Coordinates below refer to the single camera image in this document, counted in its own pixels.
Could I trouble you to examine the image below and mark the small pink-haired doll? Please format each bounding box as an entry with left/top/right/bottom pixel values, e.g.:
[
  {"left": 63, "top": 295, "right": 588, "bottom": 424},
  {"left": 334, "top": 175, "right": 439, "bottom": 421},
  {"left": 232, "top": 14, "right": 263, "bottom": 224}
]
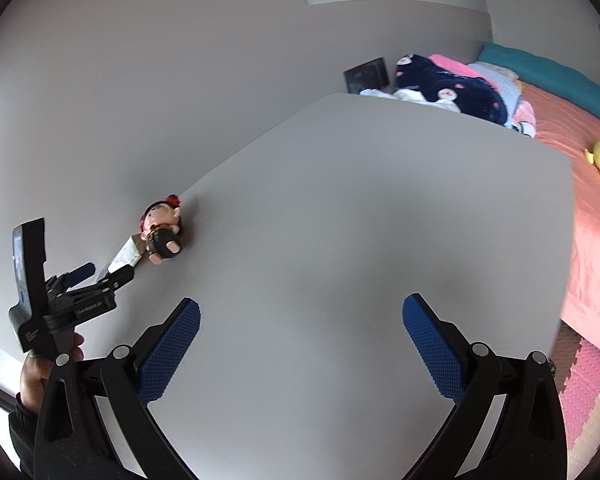
[{"left": 107, "top": 195, "right": 183, "bottom": 275}]

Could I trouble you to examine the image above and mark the black box by wall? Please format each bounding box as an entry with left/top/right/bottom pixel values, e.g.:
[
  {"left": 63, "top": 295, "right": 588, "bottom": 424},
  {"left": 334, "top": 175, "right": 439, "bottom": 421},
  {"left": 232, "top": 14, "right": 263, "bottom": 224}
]
[{"left": 343, "top": 57, "right": 391, "bottom": 95}]

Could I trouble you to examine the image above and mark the teal pillow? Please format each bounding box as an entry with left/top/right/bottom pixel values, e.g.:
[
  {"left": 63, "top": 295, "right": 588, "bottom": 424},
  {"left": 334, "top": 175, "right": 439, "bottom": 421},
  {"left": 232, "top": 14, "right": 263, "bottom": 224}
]
[{"left": 477, "top": 42, "right": 600, "bottom": 128}]

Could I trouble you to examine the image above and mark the white desk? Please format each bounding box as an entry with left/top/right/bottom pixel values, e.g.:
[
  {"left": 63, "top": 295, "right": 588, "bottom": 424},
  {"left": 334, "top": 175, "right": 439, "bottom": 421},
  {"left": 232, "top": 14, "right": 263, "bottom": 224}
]
[{"left": 107, "top": 92, "right": 576, "bottom": 480}]

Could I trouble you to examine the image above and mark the bed with pink sheet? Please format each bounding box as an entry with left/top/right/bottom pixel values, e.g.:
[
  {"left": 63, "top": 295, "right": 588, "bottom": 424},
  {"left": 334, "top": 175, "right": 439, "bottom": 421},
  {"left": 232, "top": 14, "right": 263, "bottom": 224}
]
[{"left": 517, "top": 80, "right": 600, "bottom": 361}]

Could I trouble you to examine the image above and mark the patterned yellow white folded cloth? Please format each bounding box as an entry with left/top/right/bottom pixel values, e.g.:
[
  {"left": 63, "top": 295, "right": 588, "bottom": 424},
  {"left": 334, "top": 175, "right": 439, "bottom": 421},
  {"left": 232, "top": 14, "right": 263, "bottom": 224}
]
[{"left": 472, "top": 61, "right": 520, "bottom": 81}]

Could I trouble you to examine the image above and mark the light blue folded blanket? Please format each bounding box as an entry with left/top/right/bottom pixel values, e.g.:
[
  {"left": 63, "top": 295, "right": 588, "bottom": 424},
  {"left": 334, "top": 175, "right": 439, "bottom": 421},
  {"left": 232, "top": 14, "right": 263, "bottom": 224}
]
[{"left": 492, "top": 76, "right": 525, "bottom": 111}]

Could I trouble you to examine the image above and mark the pink white cartoon blanket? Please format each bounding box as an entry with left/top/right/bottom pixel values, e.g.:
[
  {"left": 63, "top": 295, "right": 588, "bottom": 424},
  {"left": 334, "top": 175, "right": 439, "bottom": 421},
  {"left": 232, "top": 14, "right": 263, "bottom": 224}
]
[{"left": 510, "top": 100, "right": 538, "bottom": 139}]

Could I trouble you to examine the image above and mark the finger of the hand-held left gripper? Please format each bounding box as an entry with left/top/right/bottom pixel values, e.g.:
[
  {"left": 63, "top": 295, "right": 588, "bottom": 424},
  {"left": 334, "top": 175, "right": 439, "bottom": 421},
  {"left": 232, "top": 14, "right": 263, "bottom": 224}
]
[
  {"left": 72, "top": 265, "right": 135, "bottom": 301},
  {"left": 55, "top": 262, "right": 97, "bottom": 293}
]

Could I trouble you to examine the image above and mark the person's left hand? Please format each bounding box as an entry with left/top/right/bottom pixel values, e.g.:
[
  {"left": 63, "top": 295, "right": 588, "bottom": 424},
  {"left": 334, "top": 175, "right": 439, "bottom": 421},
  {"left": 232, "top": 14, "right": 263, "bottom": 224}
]
[{"left": 19, "top": 332, "right": 86, "bottom": 411}]

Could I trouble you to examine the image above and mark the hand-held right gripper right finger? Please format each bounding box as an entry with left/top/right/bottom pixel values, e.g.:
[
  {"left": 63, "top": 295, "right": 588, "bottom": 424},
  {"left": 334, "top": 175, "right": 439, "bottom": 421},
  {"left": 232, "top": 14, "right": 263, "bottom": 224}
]
[{"left": 401, "top": 292, "right": 567, "bottom": 480}]

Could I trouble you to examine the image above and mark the pink garment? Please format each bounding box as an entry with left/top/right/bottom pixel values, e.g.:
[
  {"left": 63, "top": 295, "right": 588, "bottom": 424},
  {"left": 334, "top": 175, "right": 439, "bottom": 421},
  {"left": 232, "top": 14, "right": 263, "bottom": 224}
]
[{"left": 427, "top": 54, "right": 486, "bottom": 81}]

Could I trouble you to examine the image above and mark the navy printed garment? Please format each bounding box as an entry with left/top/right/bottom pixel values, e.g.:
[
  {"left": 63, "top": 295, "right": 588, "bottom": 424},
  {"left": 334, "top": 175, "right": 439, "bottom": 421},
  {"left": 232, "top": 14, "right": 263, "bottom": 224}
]
[{"left": 394, "top": 53, "right": 510, "bottom": 126}]

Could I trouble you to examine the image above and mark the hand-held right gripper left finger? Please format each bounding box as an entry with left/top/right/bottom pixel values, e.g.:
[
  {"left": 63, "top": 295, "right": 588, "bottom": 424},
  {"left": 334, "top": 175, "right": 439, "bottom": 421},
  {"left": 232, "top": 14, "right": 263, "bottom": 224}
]
[{"left": 34, "top": 297, "right": 202, "bottom": 480}]

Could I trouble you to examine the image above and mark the pink beige foam floor mat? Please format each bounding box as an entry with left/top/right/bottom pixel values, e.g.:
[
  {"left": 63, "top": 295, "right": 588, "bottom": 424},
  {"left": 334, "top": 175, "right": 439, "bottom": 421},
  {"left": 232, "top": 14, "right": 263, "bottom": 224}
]
[{"left": 550, "top": 322, "right": 600, "bottom": 471}]

